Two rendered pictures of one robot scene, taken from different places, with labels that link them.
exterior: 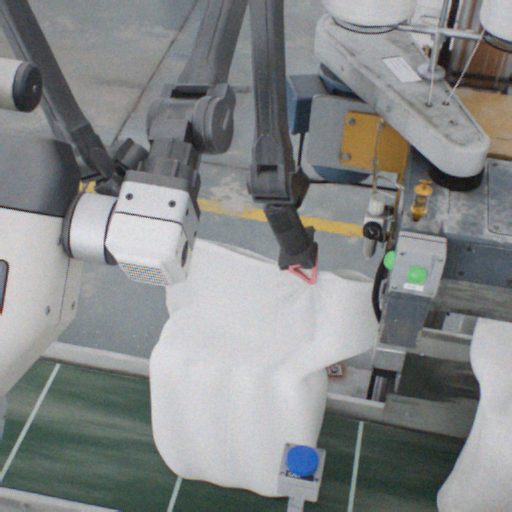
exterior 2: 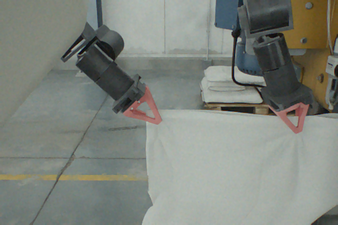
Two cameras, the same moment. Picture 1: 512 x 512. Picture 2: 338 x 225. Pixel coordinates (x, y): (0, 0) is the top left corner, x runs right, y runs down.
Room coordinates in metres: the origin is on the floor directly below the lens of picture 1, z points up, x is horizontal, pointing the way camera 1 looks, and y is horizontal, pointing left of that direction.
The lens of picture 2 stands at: (0.66, 0.25, 1.31)
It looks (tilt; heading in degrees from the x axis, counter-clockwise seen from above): 21 degrees down; 352
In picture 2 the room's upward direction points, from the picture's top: straight up
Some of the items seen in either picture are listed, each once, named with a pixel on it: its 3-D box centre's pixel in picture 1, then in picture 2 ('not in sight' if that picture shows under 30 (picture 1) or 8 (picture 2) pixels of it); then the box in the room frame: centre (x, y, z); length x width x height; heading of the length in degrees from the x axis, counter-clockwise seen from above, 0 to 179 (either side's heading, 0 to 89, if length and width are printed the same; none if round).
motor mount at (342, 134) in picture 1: (379, 136); (301, 22); (1.44, -0.21, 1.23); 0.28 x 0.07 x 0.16; 82
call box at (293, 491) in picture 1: (300, 471); not in sight; (0.93, -0.10, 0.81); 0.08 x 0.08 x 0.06; 82
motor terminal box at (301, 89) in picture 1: (303, 108); (236, 15); (1.51, -0.06, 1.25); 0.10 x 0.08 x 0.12; 17
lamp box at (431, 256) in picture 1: (417, 264); not in sight; (1.00, -0.24, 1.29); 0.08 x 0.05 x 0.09; 82
